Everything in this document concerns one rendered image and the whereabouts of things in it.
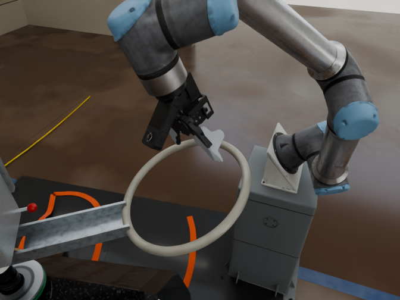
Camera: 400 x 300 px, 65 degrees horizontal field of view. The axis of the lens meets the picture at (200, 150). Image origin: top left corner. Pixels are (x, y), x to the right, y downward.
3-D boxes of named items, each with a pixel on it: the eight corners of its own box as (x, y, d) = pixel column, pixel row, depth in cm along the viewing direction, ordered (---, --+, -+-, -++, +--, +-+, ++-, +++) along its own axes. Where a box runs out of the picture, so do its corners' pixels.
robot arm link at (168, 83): (156, 83, 56) (127, 76, 63) (168, 103, 60) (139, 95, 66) (188, 53, 59) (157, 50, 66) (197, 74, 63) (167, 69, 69)
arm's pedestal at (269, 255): (237, 224, 249) (247, 138, 196) (302, 243, 235) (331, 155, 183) (218, 280, 212) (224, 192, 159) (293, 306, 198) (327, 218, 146)
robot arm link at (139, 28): (147, 3, 48) (93, 25, 51) (180, 70, 56) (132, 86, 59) (156, -19, 54) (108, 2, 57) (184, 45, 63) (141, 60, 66)
